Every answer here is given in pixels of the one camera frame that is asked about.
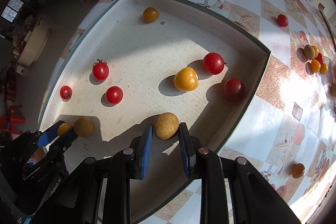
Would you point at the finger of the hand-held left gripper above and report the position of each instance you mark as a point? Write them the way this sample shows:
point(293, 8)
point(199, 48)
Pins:
point(65, 140)
point(48, 134)

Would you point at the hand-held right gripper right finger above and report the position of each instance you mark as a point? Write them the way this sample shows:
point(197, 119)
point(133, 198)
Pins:
point(185, 150)

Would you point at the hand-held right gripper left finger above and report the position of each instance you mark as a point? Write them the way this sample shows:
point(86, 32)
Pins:
point(147, 150)

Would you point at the small yellow cherry tomato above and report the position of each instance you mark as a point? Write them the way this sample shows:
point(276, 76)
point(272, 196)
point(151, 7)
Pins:
point(62, 129)

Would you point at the dark brown longan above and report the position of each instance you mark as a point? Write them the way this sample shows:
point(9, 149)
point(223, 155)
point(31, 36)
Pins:
point(83, 127)

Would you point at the large brown longan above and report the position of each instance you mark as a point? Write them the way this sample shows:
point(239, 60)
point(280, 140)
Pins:
point(166, 126)

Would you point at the large yellow cherry tomato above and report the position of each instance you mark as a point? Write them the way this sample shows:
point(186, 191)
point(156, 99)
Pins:
point(185, 79)

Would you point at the red cherry tomato with stem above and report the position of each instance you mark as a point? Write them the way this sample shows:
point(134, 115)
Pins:
point(100, 71)

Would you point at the dark red cherry tomato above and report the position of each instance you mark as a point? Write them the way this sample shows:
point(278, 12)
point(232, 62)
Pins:
point(233, 89)

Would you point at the large red cherry tomato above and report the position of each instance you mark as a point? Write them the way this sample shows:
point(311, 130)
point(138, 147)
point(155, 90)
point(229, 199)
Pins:
point(213, 63)

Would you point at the white shallow tray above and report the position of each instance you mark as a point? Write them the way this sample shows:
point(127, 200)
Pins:
point(147, 50)

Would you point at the red plastic stool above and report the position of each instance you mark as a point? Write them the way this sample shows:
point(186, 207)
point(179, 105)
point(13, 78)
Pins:
point(11, 119)

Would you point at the round beige tub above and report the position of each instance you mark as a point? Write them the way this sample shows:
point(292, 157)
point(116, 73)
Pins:
point(34, 43)

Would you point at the wooden cutting board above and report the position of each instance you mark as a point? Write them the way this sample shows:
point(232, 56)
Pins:
point(324, 16)

